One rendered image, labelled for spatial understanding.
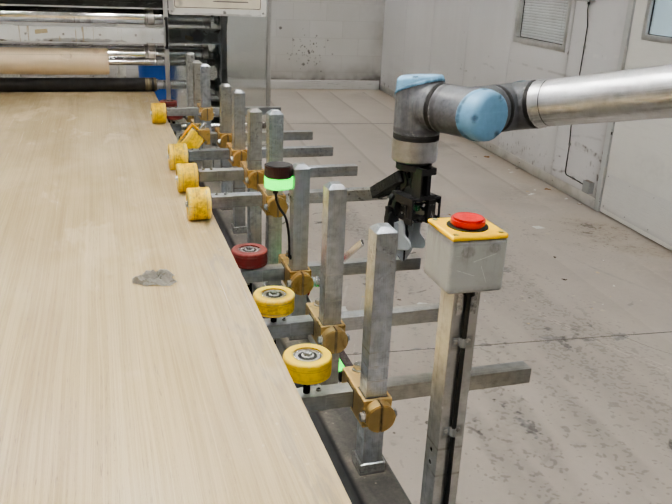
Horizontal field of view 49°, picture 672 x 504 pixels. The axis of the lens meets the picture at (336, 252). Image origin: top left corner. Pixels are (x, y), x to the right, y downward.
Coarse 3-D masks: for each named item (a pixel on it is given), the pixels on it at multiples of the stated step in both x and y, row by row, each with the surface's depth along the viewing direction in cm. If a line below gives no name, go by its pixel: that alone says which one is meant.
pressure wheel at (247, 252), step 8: (232, 248) 165; (240, 248) 165; (248, 248) 164; (256, 248) 166; (264, 248) 165; (240, 256) 162; (248, 256) 161; (256, 256) 162; (264, 256) 163; (240, 264) 162; (248, 264) 162; (256, 264) 162; (264, 264) 164
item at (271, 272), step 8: (408, 256) 177; (416, 256) 178; (272, 264) 169; (280, 264) 169; (312, 264) 170; (320, 264) 170; (344, 264) 172; (352, 264) 172; (360, 264) 173; (400, 264) 176; (408, 264) 177; (416, 264) 177; (248, 272) 165; (256, 272) 165; (264, 272) 166; (272, 272) 167; (280, 272) 167; (312, 272) 170; (344, 272) 172; (352, 272) 173; (360, 272) 173; (248, 280) 166; (256, 280) 166; (264, 280) 167; (272, 280) 168
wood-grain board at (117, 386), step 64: (0, 128) 275; (64, 128) 279; (128, 128) 284; (0, 192) 199; (64, 192) 202; (128, 192) 204; (0, 256) 156; (64, 256) 158; (128, 256) 159; (192, 256) 161; (0, 320) 129; (64, 320) 130; (128, 320) 131; (192, 320) 132; (256, 320) 133; (0, 384) 109; (64, 384) 110; (128, 384) 111; (192, 384) 111; (256, 384) 112; (0, 448) 95; (64, 448) 95; (128, 448) 96; (192, 448) 96; (256, 448) 97; (320, 448) 98
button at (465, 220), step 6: (456, 216) 85; (462, 216) 85; (468, 216) 85; (474, 216) 85; (480, 216) 85; (456, 222) 84; (462, 222) 84; (468, 222) 84; (474, 222) 84; (480, 222) 84; (462, 228) 84; (468, 228) 84; (474, 228) 84; (480, 228) 84
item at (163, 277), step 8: (144, 272) 147; (152, 272) 147; (160, 272) 149; (168, 272) 149; (136, 280) 145; (144, 280) 145; (152, 280) 145; (160, 280) 146; (168, 280) 146; (176, 280) 148
